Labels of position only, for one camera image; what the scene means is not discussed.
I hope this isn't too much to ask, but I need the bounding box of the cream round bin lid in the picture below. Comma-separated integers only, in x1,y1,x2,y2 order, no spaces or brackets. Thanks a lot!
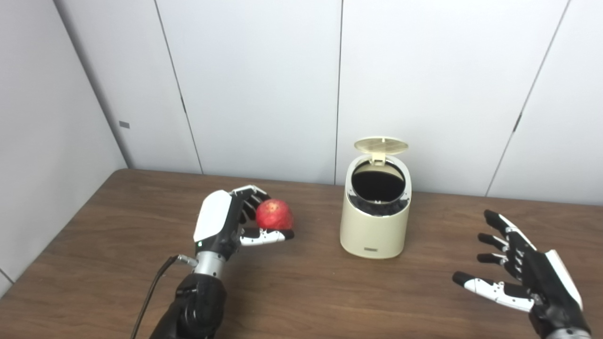
354,137,409,165

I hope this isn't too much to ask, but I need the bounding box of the red apple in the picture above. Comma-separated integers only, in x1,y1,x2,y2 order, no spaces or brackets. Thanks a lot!
256,199,294,231

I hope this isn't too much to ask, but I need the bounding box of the cream-colored round bin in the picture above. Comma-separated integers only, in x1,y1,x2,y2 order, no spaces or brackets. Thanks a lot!
340,153,412,259

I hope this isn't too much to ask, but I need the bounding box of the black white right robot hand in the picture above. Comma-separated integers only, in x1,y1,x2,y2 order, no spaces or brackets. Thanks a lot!
452,210,592,337

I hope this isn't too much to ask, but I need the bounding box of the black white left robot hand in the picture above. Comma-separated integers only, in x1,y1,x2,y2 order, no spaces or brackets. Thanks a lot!
193,185,295,262

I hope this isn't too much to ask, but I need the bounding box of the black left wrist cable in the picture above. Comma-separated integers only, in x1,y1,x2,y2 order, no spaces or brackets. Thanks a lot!
130,255,198,339

